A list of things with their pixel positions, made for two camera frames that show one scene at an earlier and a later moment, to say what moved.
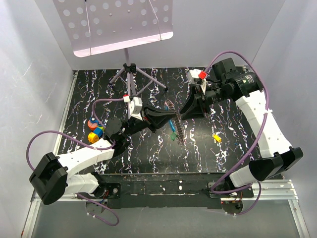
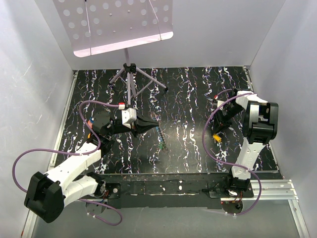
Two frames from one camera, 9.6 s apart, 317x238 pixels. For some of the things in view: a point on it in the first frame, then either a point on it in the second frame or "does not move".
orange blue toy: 93,124 does not move
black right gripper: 191,109 → 219,122
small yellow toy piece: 217,138 does not move
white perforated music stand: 93,27 does not move
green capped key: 173,136 → 162,146
